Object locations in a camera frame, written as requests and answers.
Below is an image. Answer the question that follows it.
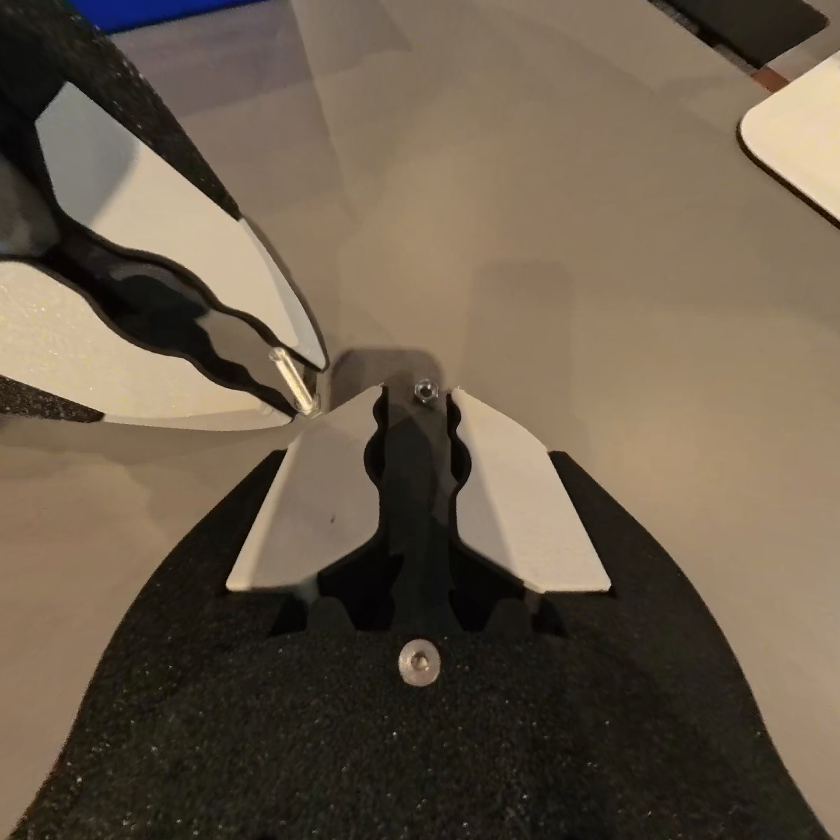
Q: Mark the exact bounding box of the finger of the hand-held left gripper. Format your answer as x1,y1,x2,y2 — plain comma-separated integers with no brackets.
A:
34,82,330,371
0,259,319,433

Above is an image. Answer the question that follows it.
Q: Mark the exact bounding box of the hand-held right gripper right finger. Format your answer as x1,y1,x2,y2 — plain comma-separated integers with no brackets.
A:
446,387,613,611

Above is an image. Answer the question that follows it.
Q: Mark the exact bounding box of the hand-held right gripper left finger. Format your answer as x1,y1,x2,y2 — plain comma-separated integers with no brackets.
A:
225,384,389,601

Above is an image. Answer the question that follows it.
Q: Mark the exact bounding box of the silver metal bolt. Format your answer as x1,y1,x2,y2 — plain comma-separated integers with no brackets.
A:
268,346,322,417

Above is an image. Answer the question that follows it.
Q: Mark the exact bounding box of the blue plastic bin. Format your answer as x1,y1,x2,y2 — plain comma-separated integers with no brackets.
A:
66,0,296,35

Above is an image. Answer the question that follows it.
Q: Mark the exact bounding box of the white document stand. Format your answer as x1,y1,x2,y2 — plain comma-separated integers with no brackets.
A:
738,47,840,231

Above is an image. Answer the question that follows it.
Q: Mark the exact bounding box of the black table cable flap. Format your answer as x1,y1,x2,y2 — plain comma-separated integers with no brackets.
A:
650,0,831,70

